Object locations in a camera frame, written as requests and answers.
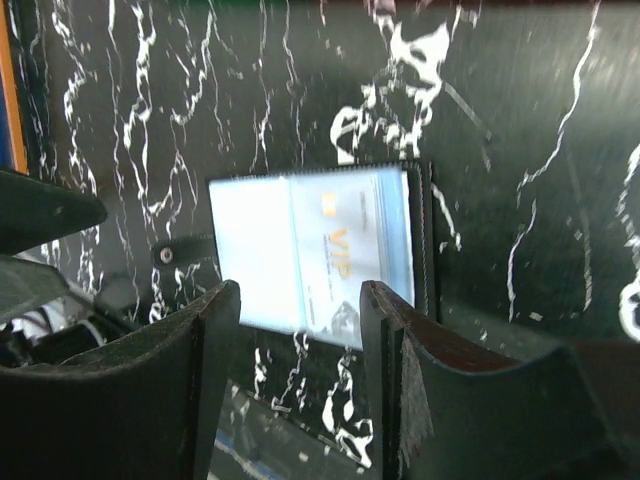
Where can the wooden shelf rack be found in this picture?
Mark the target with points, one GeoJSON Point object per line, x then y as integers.
{"type": "Point", "coordinates": [12, 133]}

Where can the white VIP card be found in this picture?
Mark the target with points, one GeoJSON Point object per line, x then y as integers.
{"type": "Point", "coordinates": [350, 227]}

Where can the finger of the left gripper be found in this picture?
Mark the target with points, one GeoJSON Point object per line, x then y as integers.
{"type": "Point", "coordinates": [34, 212]}

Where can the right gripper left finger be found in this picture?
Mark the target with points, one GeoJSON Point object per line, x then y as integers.
{"type": "Point", "coordinates": [145, 406]}

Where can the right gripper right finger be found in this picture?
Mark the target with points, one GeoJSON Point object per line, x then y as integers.
{"type": "Point", "coordinates": [444, 407]}

